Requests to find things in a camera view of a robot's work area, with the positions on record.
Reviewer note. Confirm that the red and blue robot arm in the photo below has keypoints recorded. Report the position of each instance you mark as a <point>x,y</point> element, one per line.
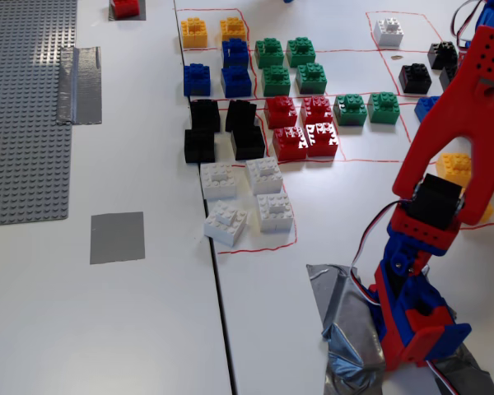
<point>448,115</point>

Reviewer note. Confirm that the orange lego block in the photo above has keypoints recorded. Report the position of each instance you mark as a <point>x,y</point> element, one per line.
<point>194,33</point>
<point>486,214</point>
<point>233,29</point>
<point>453,166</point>

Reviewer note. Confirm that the red lego block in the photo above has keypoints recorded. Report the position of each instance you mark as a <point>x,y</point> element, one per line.
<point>290,144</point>
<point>125,8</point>
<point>281,112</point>
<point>323,140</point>
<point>317,111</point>

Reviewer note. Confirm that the black lego block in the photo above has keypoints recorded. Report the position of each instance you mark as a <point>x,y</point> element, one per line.
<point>206,115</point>
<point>448,78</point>
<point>442,55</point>
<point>415,79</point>
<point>249,144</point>
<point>199,146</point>
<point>240,115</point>

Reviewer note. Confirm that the blue lego block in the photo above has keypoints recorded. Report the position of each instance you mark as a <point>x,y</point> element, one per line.
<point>424,108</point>
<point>235,53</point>
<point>197,80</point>
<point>236,81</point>

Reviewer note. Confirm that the grey lego baseplate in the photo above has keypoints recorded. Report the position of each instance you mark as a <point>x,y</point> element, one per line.
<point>24,123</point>

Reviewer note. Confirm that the grey duct tape strip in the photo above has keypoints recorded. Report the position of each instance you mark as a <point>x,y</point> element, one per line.
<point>80,86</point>

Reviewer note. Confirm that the green lego block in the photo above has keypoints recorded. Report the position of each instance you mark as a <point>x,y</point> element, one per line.
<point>383,108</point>
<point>311,78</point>
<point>350,110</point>
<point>301,52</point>
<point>269,53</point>
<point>276,81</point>

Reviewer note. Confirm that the white lego block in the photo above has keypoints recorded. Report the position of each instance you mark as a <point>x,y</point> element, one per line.
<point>273,214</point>
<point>263,177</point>
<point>389,33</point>
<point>218,183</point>
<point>226,224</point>

